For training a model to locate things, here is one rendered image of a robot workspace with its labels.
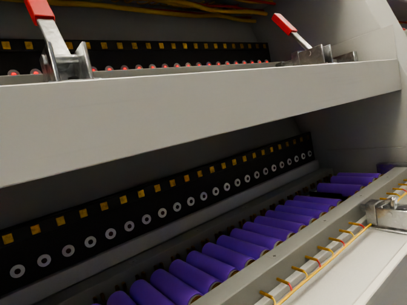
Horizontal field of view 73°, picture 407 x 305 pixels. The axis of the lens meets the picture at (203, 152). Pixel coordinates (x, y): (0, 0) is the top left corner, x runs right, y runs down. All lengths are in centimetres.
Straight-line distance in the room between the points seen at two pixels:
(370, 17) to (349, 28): 3
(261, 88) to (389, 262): 18
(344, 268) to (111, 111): 23
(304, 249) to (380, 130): 30
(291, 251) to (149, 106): 17
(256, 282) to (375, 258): 12
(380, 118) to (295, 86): 27
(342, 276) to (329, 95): 17
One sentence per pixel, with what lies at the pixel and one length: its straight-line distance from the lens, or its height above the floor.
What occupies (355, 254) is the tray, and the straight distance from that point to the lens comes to 31.
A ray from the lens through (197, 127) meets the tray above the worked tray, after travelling 19.
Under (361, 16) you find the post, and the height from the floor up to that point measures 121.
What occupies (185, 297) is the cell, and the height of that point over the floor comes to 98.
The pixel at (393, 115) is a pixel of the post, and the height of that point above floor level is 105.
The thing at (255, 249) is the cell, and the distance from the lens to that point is 28.
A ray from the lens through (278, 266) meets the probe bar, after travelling 25.
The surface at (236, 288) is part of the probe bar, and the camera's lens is 23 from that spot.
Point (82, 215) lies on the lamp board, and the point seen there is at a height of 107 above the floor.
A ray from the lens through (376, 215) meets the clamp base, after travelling 35.
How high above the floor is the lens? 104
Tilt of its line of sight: 9 degrees up
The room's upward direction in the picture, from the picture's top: 22 degrees counter-clockwise
